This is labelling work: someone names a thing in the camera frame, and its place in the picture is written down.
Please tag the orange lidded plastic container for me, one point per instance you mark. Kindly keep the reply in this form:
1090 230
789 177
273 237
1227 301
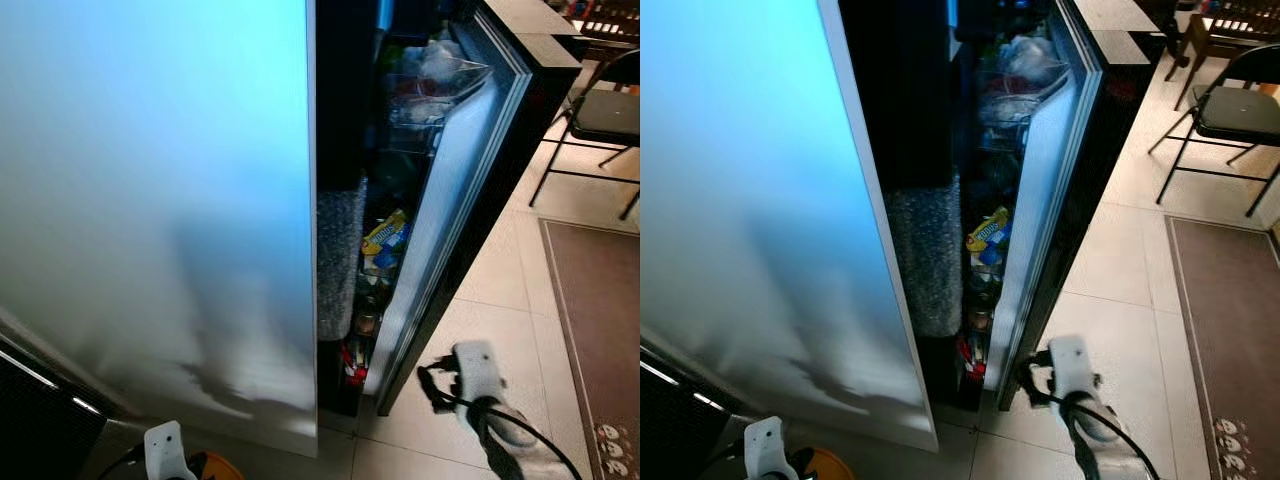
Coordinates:
218 468
830 466

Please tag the fridge cabinet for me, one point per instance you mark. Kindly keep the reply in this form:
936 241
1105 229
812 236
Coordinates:
340 90
910 90

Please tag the silver fridge door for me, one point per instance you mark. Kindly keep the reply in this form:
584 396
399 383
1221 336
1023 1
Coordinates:
760 200
150 200

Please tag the red packaged item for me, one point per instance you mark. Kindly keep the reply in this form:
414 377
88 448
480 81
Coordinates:
354 365
970 358

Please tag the yellow blue snack package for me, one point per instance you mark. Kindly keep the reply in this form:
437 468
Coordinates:
988 230
385 233

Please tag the bubble wrap sheet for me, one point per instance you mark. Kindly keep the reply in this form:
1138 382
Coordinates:
925 260
340 260

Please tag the brown floor mat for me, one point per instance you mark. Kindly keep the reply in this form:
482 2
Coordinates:
1230 340
600 340

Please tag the black ribbed appliance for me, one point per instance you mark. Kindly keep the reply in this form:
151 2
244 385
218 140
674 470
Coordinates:
45 420
685 425

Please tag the clear plastic bag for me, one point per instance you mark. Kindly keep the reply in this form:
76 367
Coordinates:
440 75
1030 65

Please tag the black folding chair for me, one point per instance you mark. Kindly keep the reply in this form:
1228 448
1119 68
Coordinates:
605 115
1235 110

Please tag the brown wooden chair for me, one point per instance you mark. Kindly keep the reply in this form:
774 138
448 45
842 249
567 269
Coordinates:
605 15
1230 20

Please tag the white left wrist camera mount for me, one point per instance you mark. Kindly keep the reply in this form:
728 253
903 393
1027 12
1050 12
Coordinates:
168 450
770 448

